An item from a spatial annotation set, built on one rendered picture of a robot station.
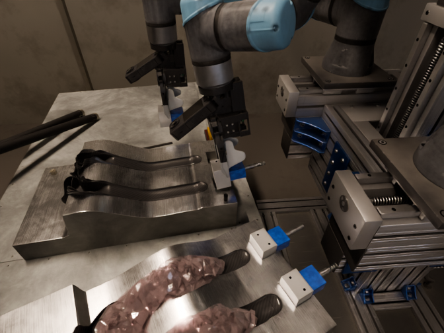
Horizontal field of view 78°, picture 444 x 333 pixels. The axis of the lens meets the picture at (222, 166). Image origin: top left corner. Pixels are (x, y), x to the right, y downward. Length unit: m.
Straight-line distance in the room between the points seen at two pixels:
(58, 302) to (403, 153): 0.68
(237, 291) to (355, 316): 0.82
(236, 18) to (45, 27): 2.26
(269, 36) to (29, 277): 0.68
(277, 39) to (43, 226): 0.63
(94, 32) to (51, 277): 2.05
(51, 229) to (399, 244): 0.74
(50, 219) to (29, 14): 2.07
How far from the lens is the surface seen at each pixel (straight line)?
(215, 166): 0.65
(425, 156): 0.61
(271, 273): 0.60
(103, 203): 0.65
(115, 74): 2.61
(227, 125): 0.58
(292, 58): 2.60
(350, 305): 1.34
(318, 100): 0.95
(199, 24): 0.51
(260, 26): 0.45
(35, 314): 0.58
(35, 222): 0.78
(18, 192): 0.99
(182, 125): 0.57
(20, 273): 0.79
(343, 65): 0.95
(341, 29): 0.94
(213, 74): 0.53
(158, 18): 0.75
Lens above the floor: 1.38
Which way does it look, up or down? 41 degrees down
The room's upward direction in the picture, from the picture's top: straight up
